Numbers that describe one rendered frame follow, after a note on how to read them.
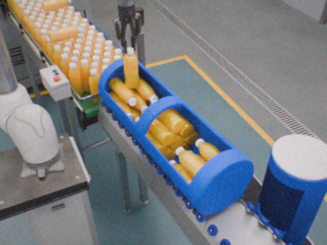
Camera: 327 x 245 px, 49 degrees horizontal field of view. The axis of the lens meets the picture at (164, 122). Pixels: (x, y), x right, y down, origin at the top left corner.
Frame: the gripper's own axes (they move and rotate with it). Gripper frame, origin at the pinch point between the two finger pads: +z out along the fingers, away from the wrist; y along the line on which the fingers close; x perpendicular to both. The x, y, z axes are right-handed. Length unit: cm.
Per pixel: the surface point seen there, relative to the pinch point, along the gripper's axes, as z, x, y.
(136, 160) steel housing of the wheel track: 49, -26, -14
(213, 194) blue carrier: 25, -77, -8
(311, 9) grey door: 127, 152, 356
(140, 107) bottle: 28.7, -12.2, -2.4
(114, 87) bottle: 22.7, 2.6, -8.5
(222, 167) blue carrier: 12, -76, -4
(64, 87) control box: 29.2, 25.9, -27.8
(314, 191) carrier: 39, -91, 38
